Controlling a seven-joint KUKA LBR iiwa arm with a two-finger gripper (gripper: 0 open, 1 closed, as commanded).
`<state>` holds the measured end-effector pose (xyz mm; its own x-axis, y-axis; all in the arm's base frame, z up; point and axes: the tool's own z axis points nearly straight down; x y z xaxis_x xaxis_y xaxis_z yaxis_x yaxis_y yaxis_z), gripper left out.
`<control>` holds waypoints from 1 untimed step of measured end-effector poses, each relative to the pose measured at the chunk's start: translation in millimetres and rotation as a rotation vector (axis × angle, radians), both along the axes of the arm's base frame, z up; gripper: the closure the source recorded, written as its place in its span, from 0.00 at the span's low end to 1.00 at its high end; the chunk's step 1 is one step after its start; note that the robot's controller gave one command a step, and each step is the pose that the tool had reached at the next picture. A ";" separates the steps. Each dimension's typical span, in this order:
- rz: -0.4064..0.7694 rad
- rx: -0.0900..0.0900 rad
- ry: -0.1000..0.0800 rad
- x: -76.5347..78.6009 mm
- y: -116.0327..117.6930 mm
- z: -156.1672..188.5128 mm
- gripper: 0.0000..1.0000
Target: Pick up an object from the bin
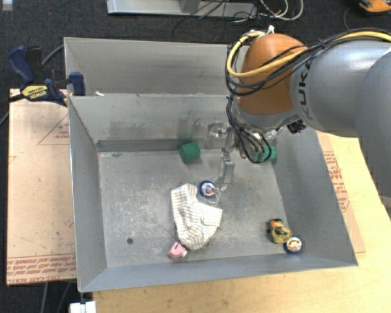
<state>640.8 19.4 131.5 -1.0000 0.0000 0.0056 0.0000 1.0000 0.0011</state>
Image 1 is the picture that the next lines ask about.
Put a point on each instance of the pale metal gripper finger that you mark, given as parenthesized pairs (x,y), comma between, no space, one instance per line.
(226,155)
(229,172)

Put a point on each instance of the blue rimmed round disc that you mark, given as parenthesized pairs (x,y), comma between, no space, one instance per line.
(208,188)
(293,244)

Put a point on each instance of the green cylinder block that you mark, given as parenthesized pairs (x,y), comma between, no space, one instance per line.
(189,152)

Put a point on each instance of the white striped cloth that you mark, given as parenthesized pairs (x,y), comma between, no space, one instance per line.
(195,220)

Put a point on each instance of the yellow and orange toy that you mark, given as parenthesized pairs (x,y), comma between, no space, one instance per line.
(278,231)

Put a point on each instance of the grey metal bin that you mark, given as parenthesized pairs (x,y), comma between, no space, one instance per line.
(143,207)

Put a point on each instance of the pink small toy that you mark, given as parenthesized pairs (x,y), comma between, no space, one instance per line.
(176,250)

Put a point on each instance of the brown cardboard board, red print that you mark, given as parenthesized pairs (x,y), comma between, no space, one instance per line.
(39,187)

